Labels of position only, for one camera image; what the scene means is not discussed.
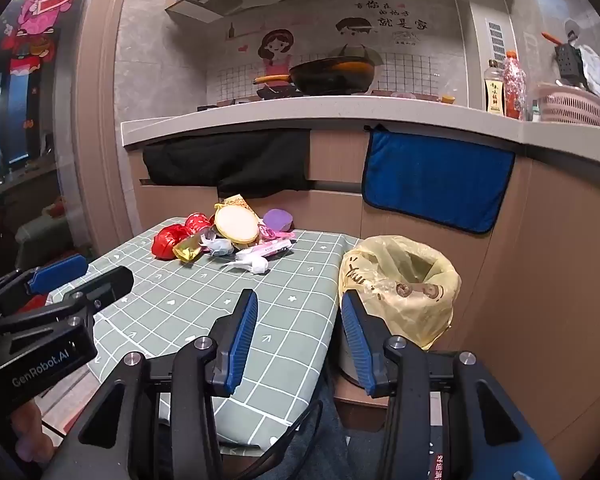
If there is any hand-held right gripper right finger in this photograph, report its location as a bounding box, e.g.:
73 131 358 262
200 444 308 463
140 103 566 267
341 290 563 480

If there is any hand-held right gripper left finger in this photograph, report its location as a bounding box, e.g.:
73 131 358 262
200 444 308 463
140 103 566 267
42 289 259 480

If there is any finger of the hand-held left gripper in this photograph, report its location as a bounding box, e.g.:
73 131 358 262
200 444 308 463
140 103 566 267
0 254 89 318
0 266 135 333

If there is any bin with yellow bag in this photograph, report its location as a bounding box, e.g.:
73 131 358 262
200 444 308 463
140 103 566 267
336 235 462 386

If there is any red shiny packaging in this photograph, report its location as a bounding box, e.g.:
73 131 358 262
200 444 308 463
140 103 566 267
151 225 193 261

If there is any red paper cup gold print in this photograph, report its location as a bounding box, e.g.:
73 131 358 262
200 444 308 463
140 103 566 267
185 212 215 236

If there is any round gold tin lid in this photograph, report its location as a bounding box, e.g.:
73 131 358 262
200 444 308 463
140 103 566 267
214 205 259 245

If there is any person's left hand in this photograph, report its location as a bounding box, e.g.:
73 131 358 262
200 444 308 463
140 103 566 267
10 402 48 463

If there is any green checked tablecloth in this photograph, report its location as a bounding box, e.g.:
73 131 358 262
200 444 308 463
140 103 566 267
47 217 361 456

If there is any white crumpled wrapper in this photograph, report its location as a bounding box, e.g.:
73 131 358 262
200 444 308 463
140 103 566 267
222 255 271 275

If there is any yellow foil wrapper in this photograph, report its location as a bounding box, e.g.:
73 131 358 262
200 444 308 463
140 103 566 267
172 234 206 263

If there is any pale pink long packet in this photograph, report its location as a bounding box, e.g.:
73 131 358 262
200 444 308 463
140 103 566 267
235 238 297 261

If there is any white and blue wrapper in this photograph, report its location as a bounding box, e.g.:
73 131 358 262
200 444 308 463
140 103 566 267
200 232 236 257

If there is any person's jeans leg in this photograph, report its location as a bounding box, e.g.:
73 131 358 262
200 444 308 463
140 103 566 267
280 385 396 480

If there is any purple plastic piece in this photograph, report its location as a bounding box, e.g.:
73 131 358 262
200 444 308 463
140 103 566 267
262 208 295 233

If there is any yellow bordered snack packet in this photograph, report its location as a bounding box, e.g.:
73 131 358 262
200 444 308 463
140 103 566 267
214 194 253 211

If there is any black cloth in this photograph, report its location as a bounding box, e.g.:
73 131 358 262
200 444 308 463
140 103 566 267
142 129 312 200

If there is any blue towel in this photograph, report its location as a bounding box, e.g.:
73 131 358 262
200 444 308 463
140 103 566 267
361 124 516 235

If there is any red window decal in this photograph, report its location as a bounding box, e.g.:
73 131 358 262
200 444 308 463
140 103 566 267
10 35 56 91

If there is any black wok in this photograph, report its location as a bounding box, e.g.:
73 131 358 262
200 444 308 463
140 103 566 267
252 56 381 97

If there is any yellow label oil bottle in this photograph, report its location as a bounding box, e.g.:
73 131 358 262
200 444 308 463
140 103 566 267
484 59 505 113

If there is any red bottle orange cap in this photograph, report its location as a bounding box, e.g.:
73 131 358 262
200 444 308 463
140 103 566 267
502 50 527 120

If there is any pink plastic basket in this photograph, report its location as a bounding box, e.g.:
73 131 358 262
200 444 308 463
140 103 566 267
535 82 600 127

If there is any dark utensil holder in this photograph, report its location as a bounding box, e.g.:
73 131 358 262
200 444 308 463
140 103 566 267
554 42 588 88

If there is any cartoon wall sticker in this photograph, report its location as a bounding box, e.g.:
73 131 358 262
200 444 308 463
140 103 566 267
227 2 431 91

